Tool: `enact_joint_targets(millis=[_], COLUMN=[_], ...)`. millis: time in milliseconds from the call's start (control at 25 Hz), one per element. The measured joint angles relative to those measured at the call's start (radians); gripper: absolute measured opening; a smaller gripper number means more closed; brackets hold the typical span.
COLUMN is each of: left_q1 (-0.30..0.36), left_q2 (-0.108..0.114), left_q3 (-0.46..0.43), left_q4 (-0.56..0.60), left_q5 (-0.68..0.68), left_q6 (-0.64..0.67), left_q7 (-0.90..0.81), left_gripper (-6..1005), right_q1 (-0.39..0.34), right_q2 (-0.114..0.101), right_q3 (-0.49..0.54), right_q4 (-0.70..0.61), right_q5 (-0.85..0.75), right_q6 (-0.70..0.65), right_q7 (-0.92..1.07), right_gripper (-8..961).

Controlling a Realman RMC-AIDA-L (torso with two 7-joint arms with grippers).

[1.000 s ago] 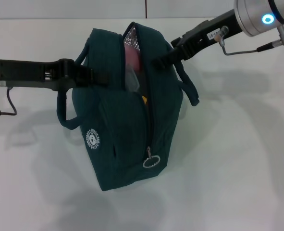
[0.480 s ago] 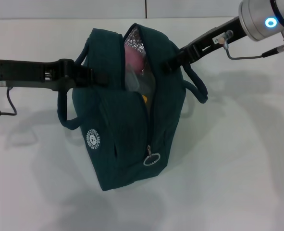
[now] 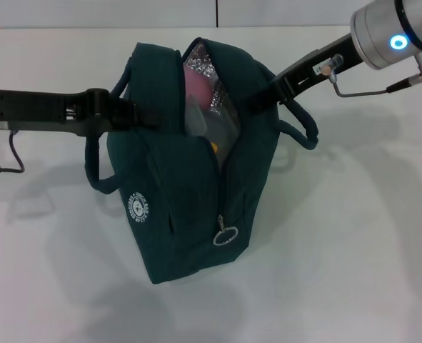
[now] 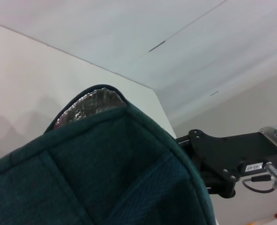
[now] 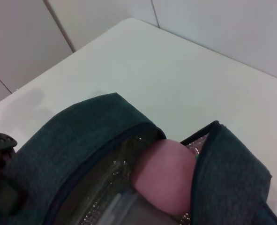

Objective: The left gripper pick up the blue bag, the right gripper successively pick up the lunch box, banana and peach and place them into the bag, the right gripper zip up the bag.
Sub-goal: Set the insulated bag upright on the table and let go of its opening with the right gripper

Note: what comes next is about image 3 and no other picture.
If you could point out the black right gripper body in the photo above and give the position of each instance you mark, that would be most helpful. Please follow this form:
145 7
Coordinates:
310 71

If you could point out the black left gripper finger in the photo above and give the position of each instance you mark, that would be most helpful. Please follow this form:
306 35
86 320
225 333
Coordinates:
143 118

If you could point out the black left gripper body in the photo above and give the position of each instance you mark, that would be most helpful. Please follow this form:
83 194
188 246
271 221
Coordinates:
32 107

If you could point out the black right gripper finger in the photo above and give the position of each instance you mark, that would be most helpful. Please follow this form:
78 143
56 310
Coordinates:
262 100

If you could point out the pink toy peach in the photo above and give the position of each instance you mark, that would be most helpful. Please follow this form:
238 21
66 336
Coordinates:
196 89

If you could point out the yellow banana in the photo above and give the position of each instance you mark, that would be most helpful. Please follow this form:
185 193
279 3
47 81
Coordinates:
215 148

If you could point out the dark teal lunch bag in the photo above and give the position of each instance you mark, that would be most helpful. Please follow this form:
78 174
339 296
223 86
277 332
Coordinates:
160 196

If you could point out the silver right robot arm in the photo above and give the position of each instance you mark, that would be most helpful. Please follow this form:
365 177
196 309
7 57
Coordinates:
392 28

